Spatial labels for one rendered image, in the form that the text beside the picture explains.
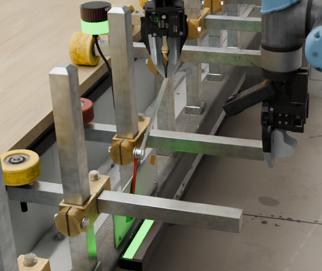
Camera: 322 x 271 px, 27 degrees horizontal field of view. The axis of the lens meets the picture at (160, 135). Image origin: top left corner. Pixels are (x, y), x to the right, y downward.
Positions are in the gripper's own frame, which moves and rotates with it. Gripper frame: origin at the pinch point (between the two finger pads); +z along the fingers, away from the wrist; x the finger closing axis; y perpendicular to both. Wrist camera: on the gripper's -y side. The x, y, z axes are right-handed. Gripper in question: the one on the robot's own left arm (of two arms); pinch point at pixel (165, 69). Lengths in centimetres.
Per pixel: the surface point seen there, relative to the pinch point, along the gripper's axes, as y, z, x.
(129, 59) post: 1.4, -3.0, -6.9
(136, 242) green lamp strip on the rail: 13.1, 31.0, -7.4
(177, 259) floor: -76, 98, 4
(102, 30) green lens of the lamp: 1.3, -8.8, -11.7
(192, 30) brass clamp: -42.5, 4.7, 8.8
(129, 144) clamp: 2.9, 14.3, -7.8
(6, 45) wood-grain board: -53, 9, -41
